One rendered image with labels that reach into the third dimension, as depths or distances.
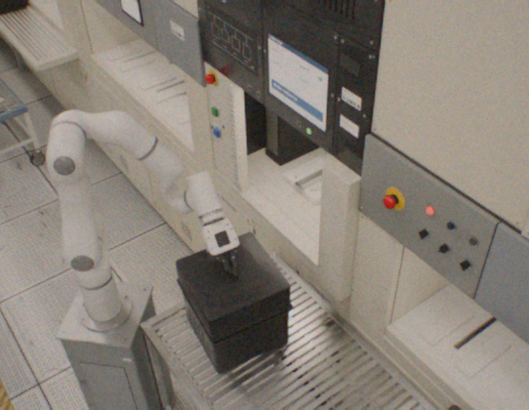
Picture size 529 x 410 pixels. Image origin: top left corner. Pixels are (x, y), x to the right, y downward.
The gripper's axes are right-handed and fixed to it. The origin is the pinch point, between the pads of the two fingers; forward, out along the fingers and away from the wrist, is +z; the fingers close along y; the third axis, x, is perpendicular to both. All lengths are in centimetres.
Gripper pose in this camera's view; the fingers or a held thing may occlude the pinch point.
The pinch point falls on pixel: (229, 266)
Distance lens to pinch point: 200.2
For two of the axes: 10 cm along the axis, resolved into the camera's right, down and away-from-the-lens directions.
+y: 8.8, -3.3, 3.3
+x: -3.2, 1.1, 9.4
